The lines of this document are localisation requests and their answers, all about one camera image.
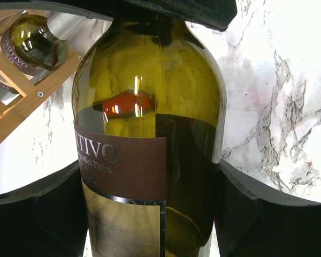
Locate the wooden wine rack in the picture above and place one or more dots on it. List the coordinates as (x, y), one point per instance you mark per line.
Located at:
(29, 96)

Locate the green bottle Italia label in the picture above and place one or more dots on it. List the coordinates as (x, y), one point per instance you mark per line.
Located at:
(149, 106)

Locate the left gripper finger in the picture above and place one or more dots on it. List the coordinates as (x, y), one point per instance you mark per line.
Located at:
(254, 219)
(45, 218)

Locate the green bottle front middle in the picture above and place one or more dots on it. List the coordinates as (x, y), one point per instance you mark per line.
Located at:
(32, 48)

